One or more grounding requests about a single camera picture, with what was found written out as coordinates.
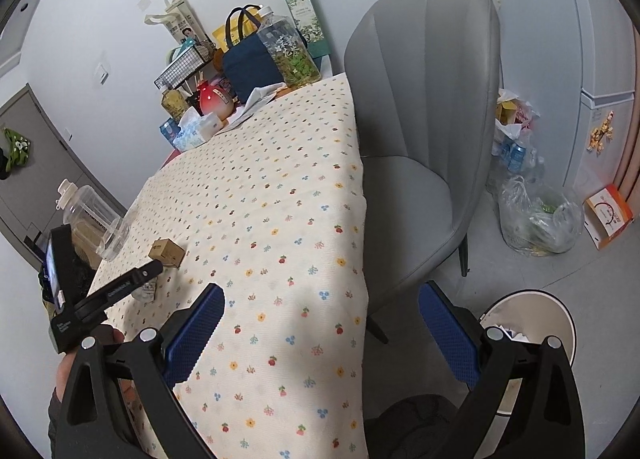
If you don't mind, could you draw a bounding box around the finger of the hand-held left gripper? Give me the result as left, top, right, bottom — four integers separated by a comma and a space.
130, 259, 165, 291

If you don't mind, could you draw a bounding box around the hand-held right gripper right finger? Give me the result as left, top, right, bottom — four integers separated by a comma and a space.
418, 280, 586, 459

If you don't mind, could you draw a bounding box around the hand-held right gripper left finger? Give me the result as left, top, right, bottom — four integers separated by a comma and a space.
52, 283, 226, 459

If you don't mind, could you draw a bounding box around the white labelled wrapper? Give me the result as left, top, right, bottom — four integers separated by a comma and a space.
131, 280, 159, 301

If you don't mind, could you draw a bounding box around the white trash bin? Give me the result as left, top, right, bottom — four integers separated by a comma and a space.
477, 289, 581, 420

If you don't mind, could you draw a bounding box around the person's left forearm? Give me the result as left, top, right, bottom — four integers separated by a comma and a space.
46, 391, 66, 459

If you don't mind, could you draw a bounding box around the person's left hand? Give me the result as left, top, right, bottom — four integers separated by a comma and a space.
52, 353, 77, 404

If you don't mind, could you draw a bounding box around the small brown cardboard box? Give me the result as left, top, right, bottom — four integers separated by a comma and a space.
148, 238, 187, 268

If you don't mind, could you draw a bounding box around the tan chair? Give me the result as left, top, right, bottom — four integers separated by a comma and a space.
70, 224, 108, 270

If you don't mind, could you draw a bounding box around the large clear water jug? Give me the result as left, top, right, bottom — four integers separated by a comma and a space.
56, 179, 132, 262

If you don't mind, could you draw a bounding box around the person's dark clothing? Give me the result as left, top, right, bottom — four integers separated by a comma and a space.
364, 394, 463, 459

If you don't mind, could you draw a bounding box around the grey door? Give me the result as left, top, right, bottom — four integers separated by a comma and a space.
0, 84, 128, 260

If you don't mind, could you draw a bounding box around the green hanging cloth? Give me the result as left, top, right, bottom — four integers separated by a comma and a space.
2, 126, 32, 172

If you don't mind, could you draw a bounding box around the blue white tissue box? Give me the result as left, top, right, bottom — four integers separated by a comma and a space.
172, 109, 226, 151

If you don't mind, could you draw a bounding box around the clear plastic bag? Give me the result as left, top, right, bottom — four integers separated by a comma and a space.
500, 176, 586, 256

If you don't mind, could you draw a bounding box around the bottle with yellow flowers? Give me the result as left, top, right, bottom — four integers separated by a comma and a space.
161, 84, 187, 120

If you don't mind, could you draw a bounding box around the red white vase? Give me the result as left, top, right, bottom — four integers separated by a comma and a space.
196, 79, 236, 117

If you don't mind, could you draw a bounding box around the white paper sheet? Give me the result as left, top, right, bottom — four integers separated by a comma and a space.
220, 84, 286, 132

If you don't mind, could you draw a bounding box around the bag of plastic bottles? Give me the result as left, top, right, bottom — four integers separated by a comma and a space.
487, 89, 546, 185

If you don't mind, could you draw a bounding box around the orange white box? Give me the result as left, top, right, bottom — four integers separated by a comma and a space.
584, 184, 635, 251

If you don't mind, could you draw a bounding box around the grey upholstered chair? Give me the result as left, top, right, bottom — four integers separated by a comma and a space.
344, 0, 502, 345

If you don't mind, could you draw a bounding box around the navy tote bag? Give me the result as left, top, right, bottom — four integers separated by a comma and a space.
221, 4, 286, 102

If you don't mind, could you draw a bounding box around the yellow snack bag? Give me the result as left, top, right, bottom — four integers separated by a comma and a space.
212, 9, 263, 47

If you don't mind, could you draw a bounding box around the white printed tote bag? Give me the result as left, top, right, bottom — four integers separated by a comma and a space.
145, 0, 207, 47

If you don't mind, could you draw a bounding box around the yellow fridge magnet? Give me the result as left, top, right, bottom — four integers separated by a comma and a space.
589, 109, 617, 155

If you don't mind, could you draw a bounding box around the clear floral plastic bottle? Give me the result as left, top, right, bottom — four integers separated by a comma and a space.
256, 6, 321, 89

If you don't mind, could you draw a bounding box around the tall green box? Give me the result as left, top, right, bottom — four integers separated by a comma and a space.
277, 0, 332, 60

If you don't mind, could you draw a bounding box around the white fridge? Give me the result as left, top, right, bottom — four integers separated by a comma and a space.
555, 0, 640, 190

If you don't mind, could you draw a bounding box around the black wire basket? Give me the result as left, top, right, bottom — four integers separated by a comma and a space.
154, 42, 211, 90

